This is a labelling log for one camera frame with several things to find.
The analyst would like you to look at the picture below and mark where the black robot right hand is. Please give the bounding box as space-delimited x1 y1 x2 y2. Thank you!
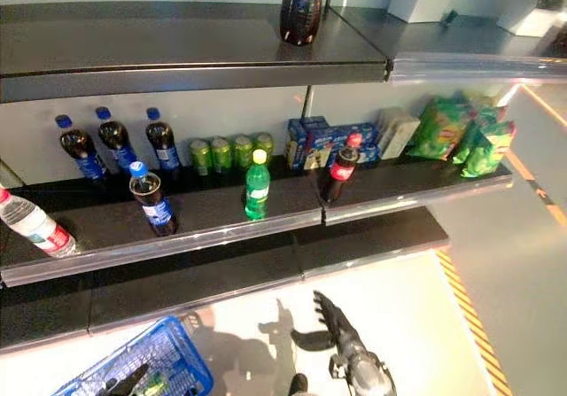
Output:
290 290 377 361

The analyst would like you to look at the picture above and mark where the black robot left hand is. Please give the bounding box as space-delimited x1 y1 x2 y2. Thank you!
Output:
104 362 150 396

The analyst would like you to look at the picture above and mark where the blue plastic shopping basket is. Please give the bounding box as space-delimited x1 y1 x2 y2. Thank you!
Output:
49 314 215 396

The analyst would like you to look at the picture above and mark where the Coca-Cola bottle red label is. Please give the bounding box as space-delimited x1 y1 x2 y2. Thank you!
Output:
320 133 365 204

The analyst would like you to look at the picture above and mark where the green Sprite bottle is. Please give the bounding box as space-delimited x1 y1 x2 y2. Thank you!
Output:
245 148 272 221
140 370 172 396

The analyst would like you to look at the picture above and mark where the robot right leg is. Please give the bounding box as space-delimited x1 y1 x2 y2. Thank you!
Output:
289 371 310 396

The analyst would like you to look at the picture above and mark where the black metal shelf board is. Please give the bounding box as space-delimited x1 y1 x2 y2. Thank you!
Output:
0 0 567 104
0 205 451 355
0 154 515 289

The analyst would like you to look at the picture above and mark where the Pepsi bottle blue label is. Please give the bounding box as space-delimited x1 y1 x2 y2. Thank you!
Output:
54 113 108 183
94 105 137 176
128 160 179 237
145 107 183 181

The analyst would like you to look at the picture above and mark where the water bottle red cap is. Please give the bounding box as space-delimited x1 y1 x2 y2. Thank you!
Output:
0 187 78 260

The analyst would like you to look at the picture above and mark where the blue Oreo cookie box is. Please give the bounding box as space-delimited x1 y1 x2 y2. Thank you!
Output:
286 118 311 171
301 115 331 143

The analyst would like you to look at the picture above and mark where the wide blue Oreo box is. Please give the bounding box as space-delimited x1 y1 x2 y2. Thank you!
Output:
307 122 382 170

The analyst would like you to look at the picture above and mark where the white carton box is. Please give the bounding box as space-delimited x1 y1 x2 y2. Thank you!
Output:
377 105 422 162

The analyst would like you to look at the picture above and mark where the green soda can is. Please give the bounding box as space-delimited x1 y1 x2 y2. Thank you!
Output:
232 134 255 171
189 138 213 178
252 131 276 167
209 136 235 175

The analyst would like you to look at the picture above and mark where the green chip bag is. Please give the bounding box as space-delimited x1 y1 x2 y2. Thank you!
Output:
406 95 472 162
450 92 510 166
459 120 518 180

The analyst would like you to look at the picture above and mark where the large Pepsi bottle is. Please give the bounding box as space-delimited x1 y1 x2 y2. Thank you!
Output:
278 0 329 48

